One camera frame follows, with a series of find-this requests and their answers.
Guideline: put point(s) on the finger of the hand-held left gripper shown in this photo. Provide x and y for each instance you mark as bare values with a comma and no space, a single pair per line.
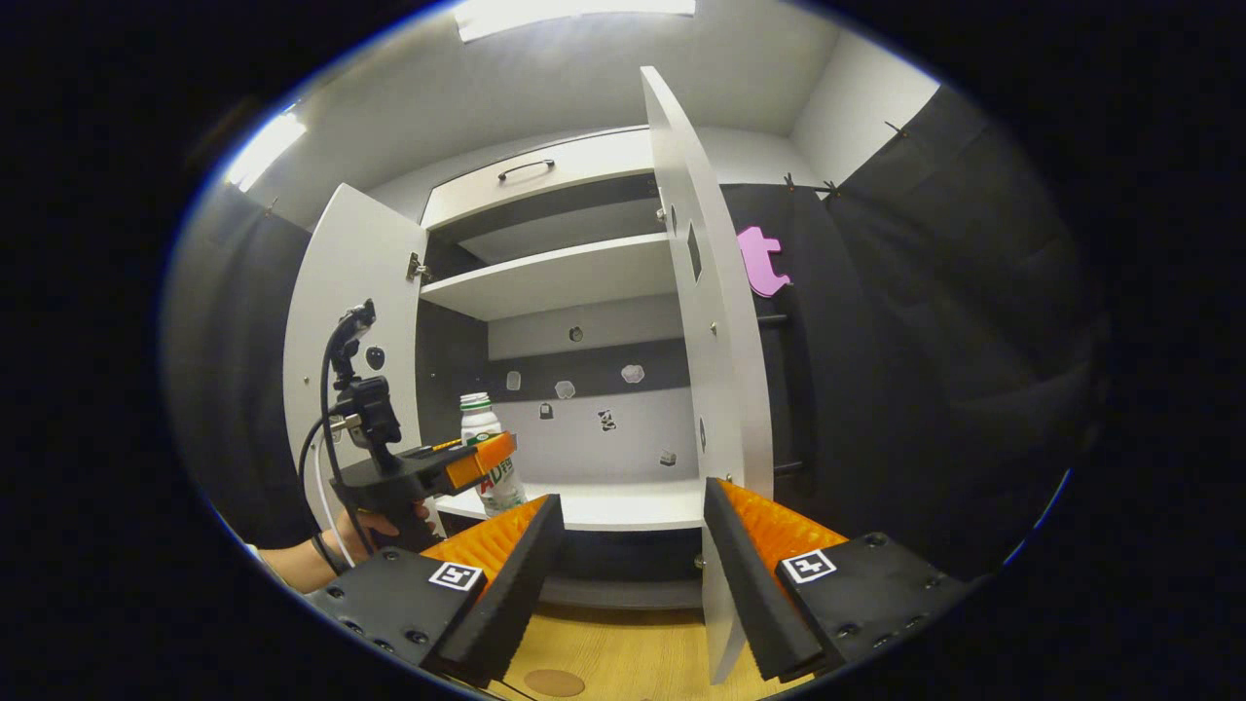
477,465

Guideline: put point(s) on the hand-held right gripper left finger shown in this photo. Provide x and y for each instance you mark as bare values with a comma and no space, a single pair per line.
506,594

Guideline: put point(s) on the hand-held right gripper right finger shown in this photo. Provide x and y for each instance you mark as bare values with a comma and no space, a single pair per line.
754,594

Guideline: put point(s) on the white plastic bottle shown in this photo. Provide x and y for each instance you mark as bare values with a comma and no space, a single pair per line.
477,417

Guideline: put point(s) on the round brown coaster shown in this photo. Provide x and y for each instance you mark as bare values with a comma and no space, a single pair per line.
555,682

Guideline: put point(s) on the white and grey cabinet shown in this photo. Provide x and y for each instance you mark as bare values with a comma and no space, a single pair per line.
453,360

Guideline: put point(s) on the white cabinet door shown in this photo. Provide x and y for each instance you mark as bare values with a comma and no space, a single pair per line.
341,263
711,292

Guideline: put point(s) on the white cabinet shelf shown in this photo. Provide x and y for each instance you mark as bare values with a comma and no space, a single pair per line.
545,282

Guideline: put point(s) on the white cabinet drawer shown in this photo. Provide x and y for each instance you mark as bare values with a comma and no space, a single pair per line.
584,175

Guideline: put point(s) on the black wristband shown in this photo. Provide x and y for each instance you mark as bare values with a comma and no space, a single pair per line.
329,553

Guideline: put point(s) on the small ceiling light panel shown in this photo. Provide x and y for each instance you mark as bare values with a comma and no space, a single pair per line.
263,151

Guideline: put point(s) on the large ceiling light panel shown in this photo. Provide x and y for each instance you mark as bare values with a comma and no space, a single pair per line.
574,15

